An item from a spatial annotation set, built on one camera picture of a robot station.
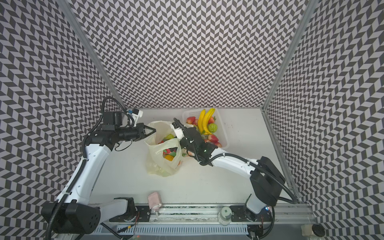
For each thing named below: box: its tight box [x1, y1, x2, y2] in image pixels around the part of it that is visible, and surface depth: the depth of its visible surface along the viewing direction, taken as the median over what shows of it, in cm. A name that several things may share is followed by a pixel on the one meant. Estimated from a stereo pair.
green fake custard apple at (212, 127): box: [207, 123, 218, 133], surface depth 101 cm
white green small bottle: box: [218, 206, 233, 226], surface depth 65 cm
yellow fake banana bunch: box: [197, 108, 216, 135], surface depth 104 cm
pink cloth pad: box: [147, 191, 162, 212], surface depth 72 cm
